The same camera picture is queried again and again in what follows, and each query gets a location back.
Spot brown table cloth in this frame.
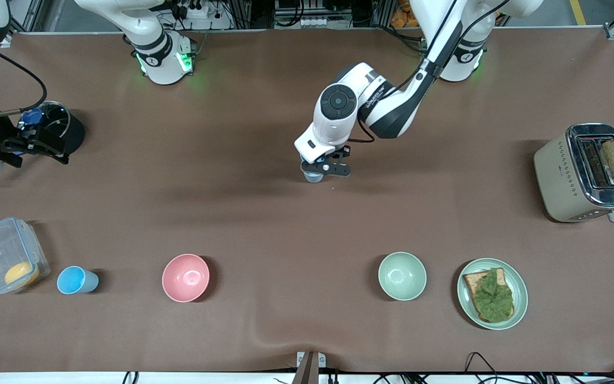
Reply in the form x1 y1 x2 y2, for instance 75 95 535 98
0 27 614 374

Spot yellow food piece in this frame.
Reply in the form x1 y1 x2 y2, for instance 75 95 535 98
4 261 40 289

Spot pale green bowl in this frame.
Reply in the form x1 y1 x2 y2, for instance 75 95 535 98
377 252 427 301

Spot bag of orange buns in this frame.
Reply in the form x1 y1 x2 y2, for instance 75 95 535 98
391 0 419 28

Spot toast slice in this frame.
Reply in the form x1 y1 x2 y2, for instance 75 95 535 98
463 268 515 323

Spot pink bowl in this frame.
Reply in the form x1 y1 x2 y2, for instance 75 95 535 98
161 253 211 303

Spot green lettuce leaf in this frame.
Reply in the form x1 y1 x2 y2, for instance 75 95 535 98
471 268 515 323

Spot beige and chrome toaster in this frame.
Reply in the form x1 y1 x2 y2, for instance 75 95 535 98
533 123 614 223

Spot pale green plate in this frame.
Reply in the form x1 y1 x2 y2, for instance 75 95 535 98
457 258 529 331

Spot black saucepan blue handle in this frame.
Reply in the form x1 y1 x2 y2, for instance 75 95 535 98
18 101 69 147

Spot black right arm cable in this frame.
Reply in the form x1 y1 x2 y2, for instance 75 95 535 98
0 47 47 117

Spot metal table bracket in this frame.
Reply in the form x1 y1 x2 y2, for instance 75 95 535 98
292 351 326 384

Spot black looped cable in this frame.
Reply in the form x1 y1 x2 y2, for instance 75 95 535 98
464 351 499 384

